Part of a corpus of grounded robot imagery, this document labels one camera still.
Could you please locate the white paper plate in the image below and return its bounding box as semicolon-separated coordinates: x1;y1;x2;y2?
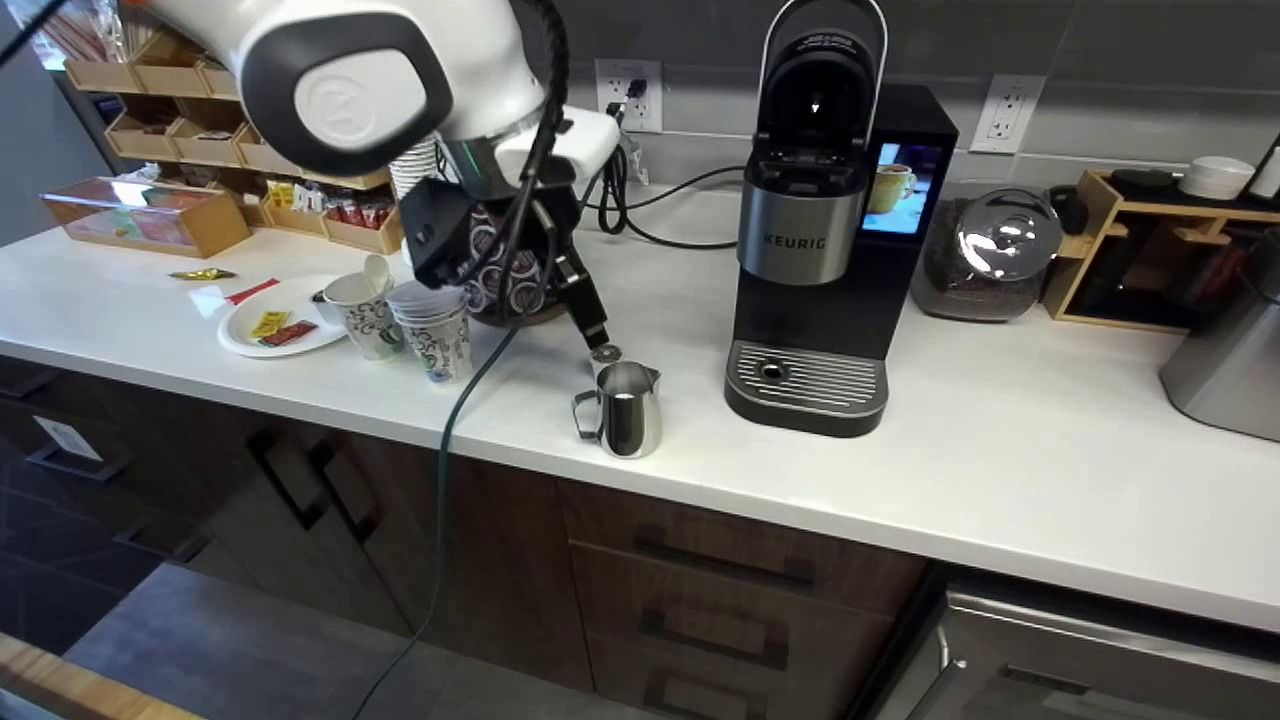
216;283;351;364

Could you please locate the black horizontal drawer handle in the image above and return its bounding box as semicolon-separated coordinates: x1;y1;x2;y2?
630;526;822;598
636;603;796;674

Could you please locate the dark wood lower cabinet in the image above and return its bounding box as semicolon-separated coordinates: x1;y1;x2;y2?
0;354;938;720

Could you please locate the wooden countertop organizer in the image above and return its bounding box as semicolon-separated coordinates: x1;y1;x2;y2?
1042;163;1280;335

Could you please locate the wooden condiment rack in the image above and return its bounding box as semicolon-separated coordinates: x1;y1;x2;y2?
58;13;409;261

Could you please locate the light wooden edge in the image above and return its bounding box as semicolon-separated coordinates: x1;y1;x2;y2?
0;628;206;720

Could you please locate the white bowl with yellow item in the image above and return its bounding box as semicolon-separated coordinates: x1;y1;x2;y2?
313;254;412;361

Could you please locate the stainless dishwasher front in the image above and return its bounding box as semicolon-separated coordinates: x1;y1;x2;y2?
873;573;1280;720

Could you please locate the upright patterned paper cup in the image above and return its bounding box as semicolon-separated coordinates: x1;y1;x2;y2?
383;277;481;387

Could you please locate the silver milk jar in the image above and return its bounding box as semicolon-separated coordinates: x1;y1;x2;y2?
567;358;663;463

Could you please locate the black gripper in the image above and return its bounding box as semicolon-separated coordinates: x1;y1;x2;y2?
537;233;630;372

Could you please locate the loose red packet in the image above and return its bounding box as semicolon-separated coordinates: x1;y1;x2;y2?
221;272;287;308

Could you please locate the black power cord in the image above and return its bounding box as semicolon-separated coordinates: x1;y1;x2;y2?
593;134;754;256

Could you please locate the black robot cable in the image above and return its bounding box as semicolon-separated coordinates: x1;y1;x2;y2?
454;0;575;292

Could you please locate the red ketchup packet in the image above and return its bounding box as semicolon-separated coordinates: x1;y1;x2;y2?
258;316;323;354

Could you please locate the low wooden packet box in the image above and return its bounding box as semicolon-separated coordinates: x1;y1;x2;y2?
35;169;258;261

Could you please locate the white round lid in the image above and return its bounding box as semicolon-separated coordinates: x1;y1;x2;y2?
1175;153;1262;209

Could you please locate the shiny silver lidded container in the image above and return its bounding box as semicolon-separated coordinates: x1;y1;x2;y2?
909;189;1070;327

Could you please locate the green cable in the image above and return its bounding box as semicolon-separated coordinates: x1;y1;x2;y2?
349;316;527;720

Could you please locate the black vertical cabinet handle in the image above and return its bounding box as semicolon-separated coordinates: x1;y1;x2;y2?
308;433;391;546
250;423;332;532

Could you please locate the wire coffee pod carousel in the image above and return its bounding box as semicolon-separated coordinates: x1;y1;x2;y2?
457;198;584;327

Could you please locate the black silver coffee machine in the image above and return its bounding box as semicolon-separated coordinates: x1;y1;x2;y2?
719;0;965;442

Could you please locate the empty white wall outlet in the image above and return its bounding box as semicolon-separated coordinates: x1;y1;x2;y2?
967;72;1052;161

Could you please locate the white wall outlet with plug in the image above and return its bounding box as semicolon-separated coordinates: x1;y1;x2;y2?
593;57;667;137

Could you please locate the stainless steel appliance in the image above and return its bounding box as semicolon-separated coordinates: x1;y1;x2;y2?
1158;233;1280;447

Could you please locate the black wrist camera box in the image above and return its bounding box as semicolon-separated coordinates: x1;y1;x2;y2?
395;176;481;292

